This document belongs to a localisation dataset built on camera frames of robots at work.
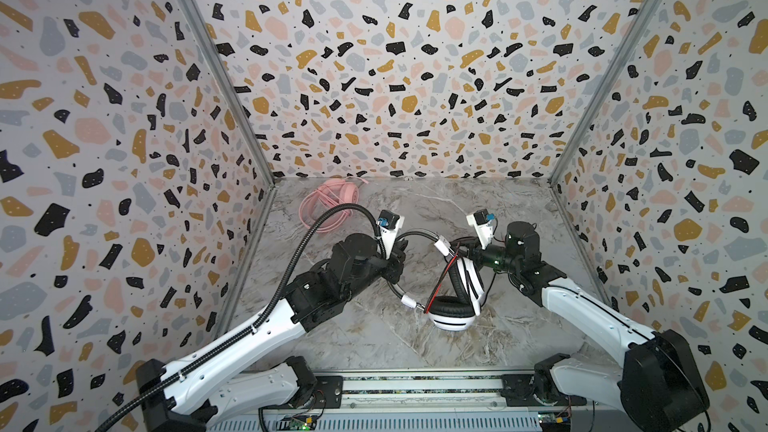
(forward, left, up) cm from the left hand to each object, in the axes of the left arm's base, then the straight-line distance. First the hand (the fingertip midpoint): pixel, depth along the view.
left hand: (409, 239), depth 65 cm
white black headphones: (-13, -9, -3) cm, 16 cm away
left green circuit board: (-31, +26, -33) cm, 52 cm away
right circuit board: (-31, -35, -33) cm, 57 cm away
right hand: (+6, -11, -11) cm, 16 cm away
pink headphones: (+36, +26, -25) cm, 51 cm away
